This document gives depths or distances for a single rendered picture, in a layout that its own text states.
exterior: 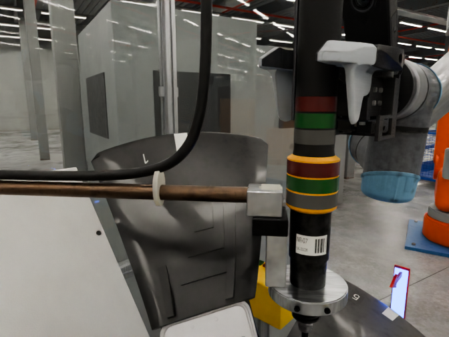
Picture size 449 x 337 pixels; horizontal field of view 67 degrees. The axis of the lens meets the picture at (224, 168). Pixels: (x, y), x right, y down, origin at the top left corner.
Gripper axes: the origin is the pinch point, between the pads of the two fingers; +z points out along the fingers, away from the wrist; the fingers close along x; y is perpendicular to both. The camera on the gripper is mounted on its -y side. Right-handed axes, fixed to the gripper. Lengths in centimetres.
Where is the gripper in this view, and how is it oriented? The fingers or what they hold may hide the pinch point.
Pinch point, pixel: (297, 50)
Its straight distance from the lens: 26.9
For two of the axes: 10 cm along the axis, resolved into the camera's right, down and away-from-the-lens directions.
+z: -6.7, 1.4, -7.3
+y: 0.0, 9.8, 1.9
